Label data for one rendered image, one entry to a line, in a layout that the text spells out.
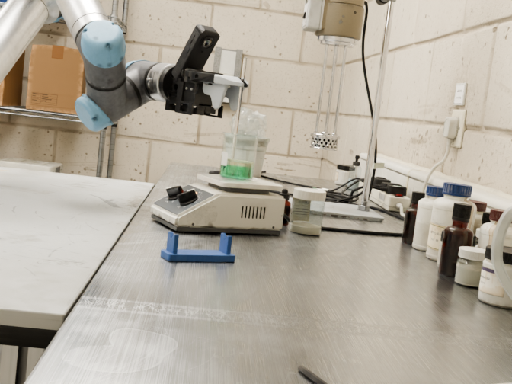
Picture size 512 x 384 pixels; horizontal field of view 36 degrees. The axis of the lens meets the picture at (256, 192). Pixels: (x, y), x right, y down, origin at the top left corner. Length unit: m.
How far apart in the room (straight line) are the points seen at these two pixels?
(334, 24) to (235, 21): 2.08
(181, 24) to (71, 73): 0.63
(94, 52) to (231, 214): 0.37
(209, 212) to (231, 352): 0.61
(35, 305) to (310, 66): 3.12
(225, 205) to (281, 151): 2.52
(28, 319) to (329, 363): 0.29
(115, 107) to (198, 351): 0.87
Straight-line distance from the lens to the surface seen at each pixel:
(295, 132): 3.81
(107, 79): 1.45
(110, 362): 0.65
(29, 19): 1.70
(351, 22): 1.75
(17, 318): 0.79
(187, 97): 1.41
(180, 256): 1.05
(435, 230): 1.32
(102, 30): 1.42
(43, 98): 3.50
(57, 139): 3.86
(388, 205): 1.95
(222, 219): 1.30
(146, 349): 0.69
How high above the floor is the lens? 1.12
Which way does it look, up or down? 6 degrees down
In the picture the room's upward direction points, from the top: 7 degrees clockwise
